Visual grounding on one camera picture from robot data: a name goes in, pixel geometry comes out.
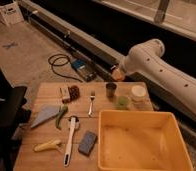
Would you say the small orange apple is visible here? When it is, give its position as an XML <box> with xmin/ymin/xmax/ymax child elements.
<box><xmin>112</xmin><ymin>69</ymin><xmax>125</xmax><ymax>81</ymax></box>

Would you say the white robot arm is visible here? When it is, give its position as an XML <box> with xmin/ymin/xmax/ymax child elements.
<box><xmin>112</xmin><ymin>39</ymin><xmax>196</xmax><ymax>116</ymax></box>

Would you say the dark metal cup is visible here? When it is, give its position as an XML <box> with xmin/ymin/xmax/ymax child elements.
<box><xmin>106</xmin><ymin>82</ymin><xmax>117</xmax><ymax>98</ymax></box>

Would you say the green plastic cup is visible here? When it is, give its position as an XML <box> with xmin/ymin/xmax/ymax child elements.
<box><xmin>117</xmin><ymin>96</ymin><xmax>129</xmax><ymax>110</ymax></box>

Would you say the blue grey power box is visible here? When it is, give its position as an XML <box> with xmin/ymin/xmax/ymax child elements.
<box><xmin>71</xmin><ymin>59</ymin><xmax>96</xmax><ymax>82</ymax></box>

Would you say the dark red pinecone object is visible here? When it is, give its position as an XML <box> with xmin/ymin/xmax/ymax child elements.
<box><xmin>69</xmin><ymin>85</ymin><xmax>80</xmax><ymax>100</ymax></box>

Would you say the green pepper toy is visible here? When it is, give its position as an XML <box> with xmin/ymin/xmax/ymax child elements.
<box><xmin>55</xmin><ymin>105</ymin><xmax>68</xmax><ymax>129</ymax></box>

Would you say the yellow plastic bin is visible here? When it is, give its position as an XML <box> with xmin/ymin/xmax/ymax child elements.
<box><xmin>98</xmin><ymin>110</ymin><xmax>194</xmax><ymax>171</ymax></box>

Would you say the blue grey sponge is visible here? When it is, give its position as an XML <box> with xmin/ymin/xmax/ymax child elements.
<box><xmin>78</xmin><ymin>131</ymin><xmax>97</xmax><ymax>156</ymax></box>

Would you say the grey blue cloth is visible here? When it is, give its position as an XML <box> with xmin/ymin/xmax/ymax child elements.
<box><xmin>31</xmin><ymin>105</ymin><xmax>59</xmax><ymax>128</ymax></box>

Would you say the yellow banana toy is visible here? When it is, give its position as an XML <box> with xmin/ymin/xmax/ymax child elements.
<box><xmin>33</xmin><ymin>140</ymin><xmax>61</xmax><ymax>152</ymax></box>

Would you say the black chair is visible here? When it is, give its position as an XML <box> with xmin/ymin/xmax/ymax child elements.
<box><xmin>0</xmin><ymin>68</ymin><xmax>31</xmax><ymax>171</ymax></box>

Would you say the white cardboard box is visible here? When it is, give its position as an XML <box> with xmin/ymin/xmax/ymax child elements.
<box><xmin>0</xmin><ymin>0</ymin><xmax>24</xmax><ymax>27</ymax></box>

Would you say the black coiled cable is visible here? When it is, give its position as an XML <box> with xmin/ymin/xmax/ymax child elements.
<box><xmin>47</xmin><ymin>53</ymin><xmax>84</xmax><ymax>83</ymax></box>

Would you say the white handled brush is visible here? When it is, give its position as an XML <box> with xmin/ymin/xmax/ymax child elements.
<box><xmin>64</xmin><ymin>116</ymin><xmax>79</xmax><ymax>167</ymax></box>

